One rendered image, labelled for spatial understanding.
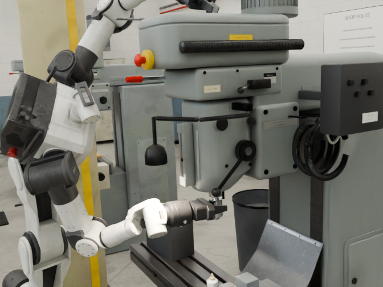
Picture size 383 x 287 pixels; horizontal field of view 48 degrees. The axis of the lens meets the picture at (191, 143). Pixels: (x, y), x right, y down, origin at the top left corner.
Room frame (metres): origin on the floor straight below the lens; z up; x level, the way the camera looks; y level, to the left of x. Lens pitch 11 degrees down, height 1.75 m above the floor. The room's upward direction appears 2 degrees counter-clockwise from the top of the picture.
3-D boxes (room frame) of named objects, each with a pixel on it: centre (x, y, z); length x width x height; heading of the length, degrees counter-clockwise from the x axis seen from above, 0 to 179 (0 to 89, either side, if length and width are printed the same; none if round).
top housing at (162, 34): (1.45, -0.09, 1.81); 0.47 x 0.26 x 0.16; 119
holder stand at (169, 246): (1.83, 0.12, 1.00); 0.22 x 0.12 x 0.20; 36
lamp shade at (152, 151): (1.33, 0.12, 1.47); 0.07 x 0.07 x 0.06
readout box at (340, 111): (1.30, -0.50, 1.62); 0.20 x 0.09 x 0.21; 119
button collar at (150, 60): (1.33, 0.12, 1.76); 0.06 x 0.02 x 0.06; 29
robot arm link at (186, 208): (1.41, 0.01, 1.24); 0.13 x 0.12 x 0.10; 22
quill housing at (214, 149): (1.45, -0.08, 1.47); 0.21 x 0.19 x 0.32; 29
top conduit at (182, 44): (1.33, -0.18, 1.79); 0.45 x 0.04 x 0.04; 119
